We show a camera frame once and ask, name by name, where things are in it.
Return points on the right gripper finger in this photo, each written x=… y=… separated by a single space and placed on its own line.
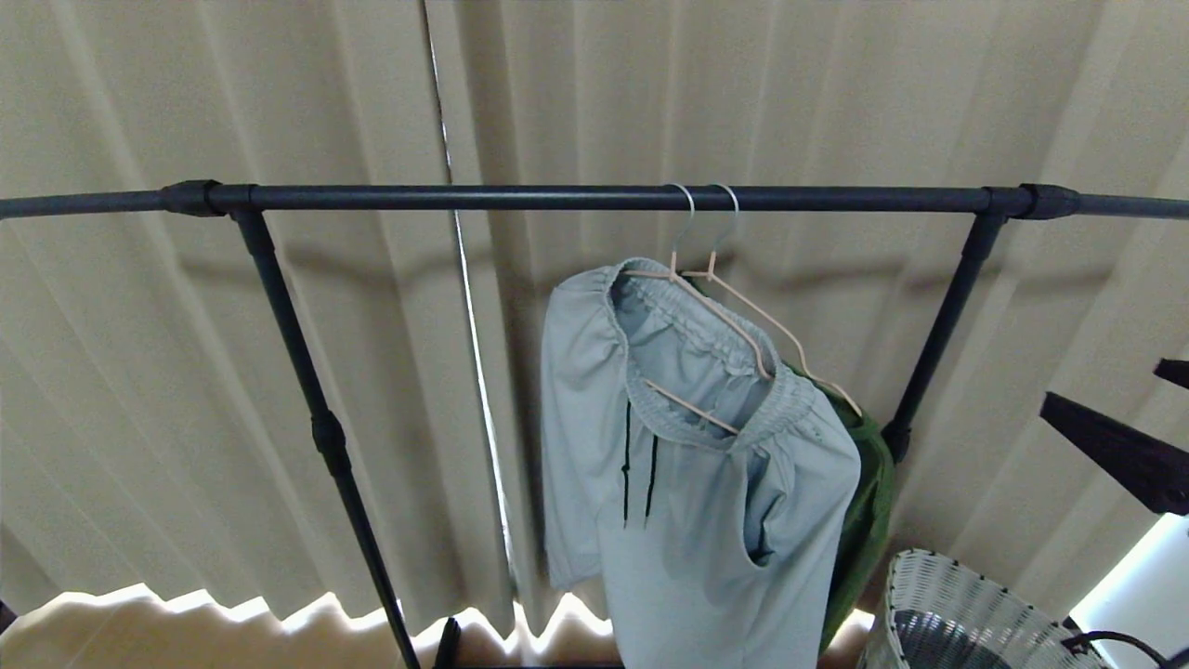
x=1133 y=460
x=1175 y=373

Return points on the green long-sleeved shirt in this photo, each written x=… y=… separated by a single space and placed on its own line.
x=868 y=502

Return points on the pink clothes hanger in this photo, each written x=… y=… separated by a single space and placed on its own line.
x=712 y=267
x=673 y=263

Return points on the white laundry basket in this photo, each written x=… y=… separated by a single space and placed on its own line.
x=938 y=585

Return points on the black clothes rack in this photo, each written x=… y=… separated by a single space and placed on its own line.
x=464 y=198

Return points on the pale grey shorts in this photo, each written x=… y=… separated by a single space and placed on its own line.
x=687 y=557

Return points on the beige curtain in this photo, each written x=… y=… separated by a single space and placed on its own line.
x=186 y=372

